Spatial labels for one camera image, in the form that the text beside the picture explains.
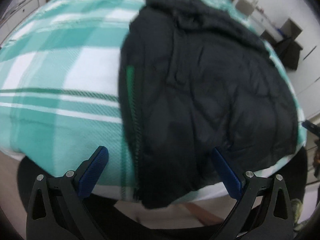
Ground teal plaid bed sheet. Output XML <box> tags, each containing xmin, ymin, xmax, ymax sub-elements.
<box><xmin>1</xmin><ymin>0</ymin><xmax>306</xmax><ymax>202</ymax></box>

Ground white drawer cabinet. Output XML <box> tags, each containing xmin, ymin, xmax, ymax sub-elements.
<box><xmin>1</xmin><ymin>0</ymin><xmax>39</xmax><ymax>24</ymax></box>

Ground white desk with drawers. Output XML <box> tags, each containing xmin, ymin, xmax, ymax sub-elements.
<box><xmin>236</xmin><ymin>0</ymin><xmax>303</xmax><ymax>46</ymax></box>

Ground black gripper tip at edge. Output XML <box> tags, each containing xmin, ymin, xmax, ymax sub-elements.
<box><xmin>302</xmin><ymin>120</ymin><xmax>320</xmax><ymax>137</ymax></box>

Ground black puffer jacket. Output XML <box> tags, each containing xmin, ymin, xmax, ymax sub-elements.
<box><xmin>118</xmin><ymin>0</ymin><xmax>298</xmax><ymax>209</ymax></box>

